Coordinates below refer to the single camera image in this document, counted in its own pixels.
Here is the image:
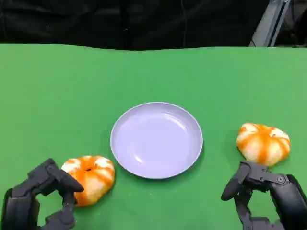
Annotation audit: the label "lilac plate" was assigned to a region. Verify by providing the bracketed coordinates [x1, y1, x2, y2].
[110, 102, 204, 180]

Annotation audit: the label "black backdrop curtain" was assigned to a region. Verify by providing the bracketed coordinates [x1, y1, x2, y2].
[0, 0, 269, 51]

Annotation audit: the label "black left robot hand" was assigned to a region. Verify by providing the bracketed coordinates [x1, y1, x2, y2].
[0, 158, 85, 230]

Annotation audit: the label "orange and white bread roll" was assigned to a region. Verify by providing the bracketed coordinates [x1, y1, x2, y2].
[236, 122, 291, 167]
[61, 155, 116, 207]

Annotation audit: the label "green table cloth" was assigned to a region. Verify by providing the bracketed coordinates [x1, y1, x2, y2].
[0, 43, 307, 230]

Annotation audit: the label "grey metal frame post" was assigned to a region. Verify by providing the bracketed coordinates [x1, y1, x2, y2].
[248, 0, 289, 47]

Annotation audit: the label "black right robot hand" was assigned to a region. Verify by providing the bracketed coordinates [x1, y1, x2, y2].
[220, 161, 307, 230]

